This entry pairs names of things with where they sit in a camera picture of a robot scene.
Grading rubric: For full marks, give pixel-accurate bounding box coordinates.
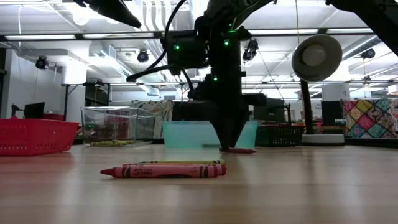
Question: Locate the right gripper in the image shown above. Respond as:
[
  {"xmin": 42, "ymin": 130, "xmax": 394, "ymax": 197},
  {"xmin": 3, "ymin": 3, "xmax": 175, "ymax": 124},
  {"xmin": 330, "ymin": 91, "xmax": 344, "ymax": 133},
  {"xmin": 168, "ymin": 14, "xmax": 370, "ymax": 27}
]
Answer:
[{"xmin": 206, "ymin": 74, "xmax": 267, "ymax": 150}]

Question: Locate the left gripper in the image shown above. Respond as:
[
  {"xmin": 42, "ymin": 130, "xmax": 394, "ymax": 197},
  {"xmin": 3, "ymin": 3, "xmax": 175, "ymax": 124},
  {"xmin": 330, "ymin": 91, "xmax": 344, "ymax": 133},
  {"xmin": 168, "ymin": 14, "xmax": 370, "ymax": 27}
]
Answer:
[{"xmin": 73, "ymin": 0, "xmax": 142, "ymax": 29}]

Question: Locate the red crayon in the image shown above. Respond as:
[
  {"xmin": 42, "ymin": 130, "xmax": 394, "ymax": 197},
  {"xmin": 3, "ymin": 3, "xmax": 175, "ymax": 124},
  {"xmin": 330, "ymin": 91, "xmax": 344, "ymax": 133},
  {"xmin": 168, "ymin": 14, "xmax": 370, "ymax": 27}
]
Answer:
[
  {"xmin": 99, "ymin": 166, "xmax": 219, "ymax": 179},
  {"xmin": 122, "ymin": 164, "xmax": 228, "ymax": 177},
  {"xmin": 220, "ymin": 148, "xmax": 257, "ymax": 154}
]

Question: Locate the teal plastic bin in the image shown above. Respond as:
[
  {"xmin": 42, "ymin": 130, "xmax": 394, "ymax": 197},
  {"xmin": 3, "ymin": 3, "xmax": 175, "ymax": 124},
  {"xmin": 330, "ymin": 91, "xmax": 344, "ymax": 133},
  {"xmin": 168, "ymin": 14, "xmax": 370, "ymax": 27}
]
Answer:
[{"xmin": 162, "ymin": 121, "xmax": 258, "ymax": 149}]

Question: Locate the black overhead light bar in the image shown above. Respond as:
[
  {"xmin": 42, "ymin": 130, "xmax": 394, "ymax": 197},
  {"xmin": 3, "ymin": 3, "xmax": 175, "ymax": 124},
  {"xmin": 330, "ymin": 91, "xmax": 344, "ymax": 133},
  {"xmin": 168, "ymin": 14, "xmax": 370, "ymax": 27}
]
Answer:
[{"xmin": 0, "ymin": 27, "xmax": 398, "ymax": 40}]

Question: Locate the black partition panel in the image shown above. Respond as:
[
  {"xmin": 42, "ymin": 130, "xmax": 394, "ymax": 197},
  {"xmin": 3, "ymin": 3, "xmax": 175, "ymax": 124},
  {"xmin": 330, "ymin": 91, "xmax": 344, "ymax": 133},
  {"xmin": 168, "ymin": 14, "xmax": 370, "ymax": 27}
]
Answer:
[{"xmin": 172, "ymin": 101, "xmax": 190, "ymax": 122}]

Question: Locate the black ceiling spotlight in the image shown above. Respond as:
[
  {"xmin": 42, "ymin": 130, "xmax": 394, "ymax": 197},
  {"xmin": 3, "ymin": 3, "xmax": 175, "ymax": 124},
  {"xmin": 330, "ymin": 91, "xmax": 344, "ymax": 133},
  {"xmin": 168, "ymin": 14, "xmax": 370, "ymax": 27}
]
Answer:
[
  {"xmin": 136, "ymin": 49, "xmax": 149, "ymax": 63},
  {"xmin": 35, "ymin": 55, "xmax": 50, "ymax": 70},
  {"xmin": 360, "ymin": 48, "xmax": 376, "ymax": 60}
]

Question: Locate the black plastic basket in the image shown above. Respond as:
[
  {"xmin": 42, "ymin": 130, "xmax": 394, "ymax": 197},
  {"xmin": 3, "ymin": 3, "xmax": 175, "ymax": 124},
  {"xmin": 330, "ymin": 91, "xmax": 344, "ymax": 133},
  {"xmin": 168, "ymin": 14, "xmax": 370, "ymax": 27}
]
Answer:
[{"xmin": 257, "ymin": 124, "xmax": 305, "ymax": 147}]

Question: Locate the floral patterned cloth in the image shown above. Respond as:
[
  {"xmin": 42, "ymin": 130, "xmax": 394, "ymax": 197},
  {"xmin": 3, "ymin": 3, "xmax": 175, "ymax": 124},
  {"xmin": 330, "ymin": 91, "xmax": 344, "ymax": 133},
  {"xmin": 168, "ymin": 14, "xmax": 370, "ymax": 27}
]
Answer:
[{"xmin": 136, "ymin": 99, "xmax": 174, "ymax": 139}]

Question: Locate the dark shelf unit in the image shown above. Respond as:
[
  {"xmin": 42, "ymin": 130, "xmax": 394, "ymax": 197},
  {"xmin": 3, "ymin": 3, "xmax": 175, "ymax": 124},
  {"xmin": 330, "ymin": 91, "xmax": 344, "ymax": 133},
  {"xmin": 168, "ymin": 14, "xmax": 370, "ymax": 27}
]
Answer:
[{"xmin": 84, "ymin": 85, "xmax": 109, "ymax": 106}]

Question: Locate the clear plastic bin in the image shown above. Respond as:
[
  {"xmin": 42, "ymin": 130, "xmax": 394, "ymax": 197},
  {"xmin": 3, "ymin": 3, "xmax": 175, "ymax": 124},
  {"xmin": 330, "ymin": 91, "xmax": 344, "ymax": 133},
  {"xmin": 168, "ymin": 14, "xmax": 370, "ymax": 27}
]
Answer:
[{"xmin": 80, "ymin": 106, "xmax": 157, "ymax": 147}]

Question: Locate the white desk lamp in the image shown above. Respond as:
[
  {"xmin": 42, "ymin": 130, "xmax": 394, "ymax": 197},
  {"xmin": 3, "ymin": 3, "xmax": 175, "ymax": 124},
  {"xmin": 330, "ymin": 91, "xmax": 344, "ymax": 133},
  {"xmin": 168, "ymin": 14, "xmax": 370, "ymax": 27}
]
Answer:
[{"xmin": 291, "ymin": 33, "xmax": 346, "ymax": 146}]

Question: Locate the colourful patchwork quilt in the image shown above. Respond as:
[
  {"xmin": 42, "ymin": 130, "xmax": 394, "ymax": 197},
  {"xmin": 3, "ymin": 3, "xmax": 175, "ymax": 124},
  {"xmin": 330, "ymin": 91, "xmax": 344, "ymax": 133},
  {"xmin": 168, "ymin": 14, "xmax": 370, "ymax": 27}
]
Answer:
[{"xmin": 341, "ymin": 98, "xmax": 398, "ymax": 139}]

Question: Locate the red plastic basket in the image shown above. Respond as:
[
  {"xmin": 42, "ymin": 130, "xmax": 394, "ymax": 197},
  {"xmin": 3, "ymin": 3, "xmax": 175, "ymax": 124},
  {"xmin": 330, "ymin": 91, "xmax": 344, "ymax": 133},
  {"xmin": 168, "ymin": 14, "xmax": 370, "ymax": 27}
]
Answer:
[{"xmin": 0, "ymin": 116, "xmax": 80, "ymax": 156}]

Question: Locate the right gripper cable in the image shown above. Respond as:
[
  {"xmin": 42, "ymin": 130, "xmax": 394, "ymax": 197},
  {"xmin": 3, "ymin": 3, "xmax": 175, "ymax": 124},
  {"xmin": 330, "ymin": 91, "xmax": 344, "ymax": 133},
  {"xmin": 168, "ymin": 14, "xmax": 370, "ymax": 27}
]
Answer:
[{"xmin": 126, "ymin": 0, "xmax": 195, "ymax": 91}]

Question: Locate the black hanging camera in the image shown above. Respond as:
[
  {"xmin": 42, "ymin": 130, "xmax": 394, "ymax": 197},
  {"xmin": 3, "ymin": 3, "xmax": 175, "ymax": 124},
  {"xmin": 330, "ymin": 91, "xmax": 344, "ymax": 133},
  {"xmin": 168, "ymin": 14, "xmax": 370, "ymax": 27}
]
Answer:
[{"xmin": 242, "ymin": 38, "xmax": 259, "ymax": 62}]

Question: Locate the black metal table frame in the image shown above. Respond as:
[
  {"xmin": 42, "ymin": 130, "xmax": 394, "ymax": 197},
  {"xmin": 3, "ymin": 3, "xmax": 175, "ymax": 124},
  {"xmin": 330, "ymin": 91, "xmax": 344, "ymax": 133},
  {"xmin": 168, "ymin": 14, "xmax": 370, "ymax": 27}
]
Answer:
[{"xmin": 61, "ymin": 81, "xmax": 110, "ymax": 121}]

